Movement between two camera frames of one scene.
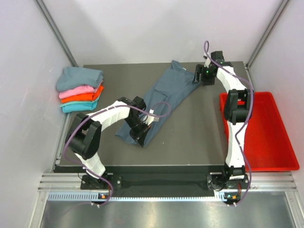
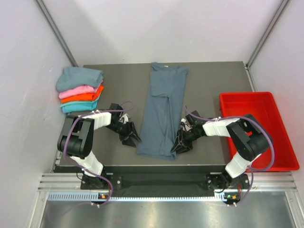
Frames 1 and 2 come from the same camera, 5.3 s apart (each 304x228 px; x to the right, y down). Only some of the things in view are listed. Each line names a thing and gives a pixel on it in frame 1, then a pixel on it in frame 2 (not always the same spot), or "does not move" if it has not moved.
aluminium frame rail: x=260 y=182 does not move
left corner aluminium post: x=56 y=32 does not move
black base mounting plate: x=212 y=181 does not move
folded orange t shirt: x=93 y=96 does not move
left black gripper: x=139 y=136 → x=130 y=128
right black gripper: x=199 y=70 → x=187 y=145
